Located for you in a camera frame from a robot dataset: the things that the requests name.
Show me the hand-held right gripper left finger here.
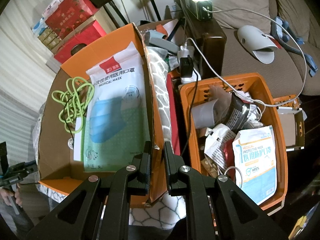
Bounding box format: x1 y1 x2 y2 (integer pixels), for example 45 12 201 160
25 141 153 240

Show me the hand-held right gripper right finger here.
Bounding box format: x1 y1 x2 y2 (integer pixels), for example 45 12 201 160
163 141 288 240

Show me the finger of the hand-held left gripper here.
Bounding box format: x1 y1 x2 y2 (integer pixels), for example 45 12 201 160
0 173 24 188
9 162 34 174

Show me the orange cardboard box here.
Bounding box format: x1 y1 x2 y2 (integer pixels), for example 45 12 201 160
37 22 167 208

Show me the thin black wire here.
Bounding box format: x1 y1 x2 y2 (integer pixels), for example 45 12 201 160
62 90 75 148

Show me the large blue mask packet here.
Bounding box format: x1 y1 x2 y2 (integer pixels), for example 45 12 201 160
82 42 150 173

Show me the green cord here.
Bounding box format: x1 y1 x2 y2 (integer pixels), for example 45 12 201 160
51 77 95 134

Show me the orange plastic basket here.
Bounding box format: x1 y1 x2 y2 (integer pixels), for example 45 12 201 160
179 73 289 210

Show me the person's left hand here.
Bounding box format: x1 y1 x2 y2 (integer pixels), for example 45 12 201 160
0 186 23 208

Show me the person's trouser leg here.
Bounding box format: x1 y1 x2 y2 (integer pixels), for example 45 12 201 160
0 200 34 233

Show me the crumpled white printed packet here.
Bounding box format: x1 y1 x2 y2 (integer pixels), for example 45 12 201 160
204 124 237 162

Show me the red foil packet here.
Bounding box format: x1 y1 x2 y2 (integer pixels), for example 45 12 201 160
222 142 234 167

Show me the grey plastic cup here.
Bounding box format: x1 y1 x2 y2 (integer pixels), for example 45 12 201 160
191 99 219 128

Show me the white curtain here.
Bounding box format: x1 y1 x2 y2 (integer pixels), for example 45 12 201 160
0 0 58 130

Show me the small white mask packet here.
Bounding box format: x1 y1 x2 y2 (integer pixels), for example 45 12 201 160
232 126 278 198

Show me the black foil packet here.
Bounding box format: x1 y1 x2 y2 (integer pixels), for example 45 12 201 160
222 94 262 130

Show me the white power strip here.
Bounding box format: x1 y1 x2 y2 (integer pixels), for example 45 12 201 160
177 44 202 84

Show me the crumpled clear plastic bag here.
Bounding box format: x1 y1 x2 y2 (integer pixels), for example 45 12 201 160
209 84 234 115

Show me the black charger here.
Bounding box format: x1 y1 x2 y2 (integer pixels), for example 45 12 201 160
180 57 195 78

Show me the white charger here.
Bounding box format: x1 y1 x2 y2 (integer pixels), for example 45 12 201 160
178 44 195 58

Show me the stack of green gold boxes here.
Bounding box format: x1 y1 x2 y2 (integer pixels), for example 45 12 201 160
37 26 60 54

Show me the brown wooden armrest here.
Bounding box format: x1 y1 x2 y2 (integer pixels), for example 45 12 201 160
185 17 224 80

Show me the small open cardboard box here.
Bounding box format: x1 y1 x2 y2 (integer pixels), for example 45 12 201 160
277 106 307 152

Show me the blue white packet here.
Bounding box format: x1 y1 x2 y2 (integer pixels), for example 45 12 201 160
32 17 48 34

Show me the small orange basket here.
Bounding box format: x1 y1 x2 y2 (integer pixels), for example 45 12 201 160
272 94 300 110

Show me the beige sofa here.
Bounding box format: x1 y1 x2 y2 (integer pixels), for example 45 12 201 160
172 0 320 98

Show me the plain red gift box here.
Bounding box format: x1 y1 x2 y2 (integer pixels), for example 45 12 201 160
54 19 108 64

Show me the white pink packet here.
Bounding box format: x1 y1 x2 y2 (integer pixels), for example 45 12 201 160
41 0 69 18

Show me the red patterned gift box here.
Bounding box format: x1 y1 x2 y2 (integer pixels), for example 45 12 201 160
45 0 99 33

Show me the grey slipper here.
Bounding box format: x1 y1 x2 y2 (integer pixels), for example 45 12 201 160
237 25 275 64

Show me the black tripod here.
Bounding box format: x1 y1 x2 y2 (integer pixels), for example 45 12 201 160
102 0 163 28

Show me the black portable light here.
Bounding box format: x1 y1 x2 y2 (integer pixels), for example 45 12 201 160
184 0 213 20

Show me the red white card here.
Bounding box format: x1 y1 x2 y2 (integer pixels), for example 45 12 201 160
266 34 283 49

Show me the blue grey plastic tool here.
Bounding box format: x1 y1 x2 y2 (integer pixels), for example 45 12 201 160
271 16 320 78

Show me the black charger cable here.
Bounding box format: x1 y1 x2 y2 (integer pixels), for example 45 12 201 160
180 74 199 158

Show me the white charger cable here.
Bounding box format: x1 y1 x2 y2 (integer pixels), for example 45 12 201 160
185 37 265 118

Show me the white lamp cable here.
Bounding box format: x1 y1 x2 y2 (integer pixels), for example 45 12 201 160
204 6 308 108

